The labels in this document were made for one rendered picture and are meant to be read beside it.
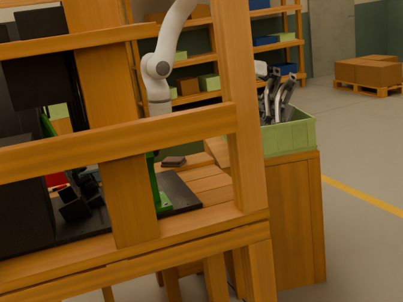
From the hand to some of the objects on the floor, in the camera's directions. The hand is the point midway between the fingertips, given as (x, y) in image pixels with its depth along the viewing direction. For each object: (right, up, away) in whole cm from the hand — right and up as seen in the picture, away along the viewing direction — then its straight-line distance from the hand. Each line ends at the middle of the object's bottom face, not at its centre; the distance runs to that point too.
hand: (273, 74), depth 243 cm
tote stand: (+1, -112, +36) cm, 118 cm away
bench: (-86, -153, -53) cm, 183 cm away
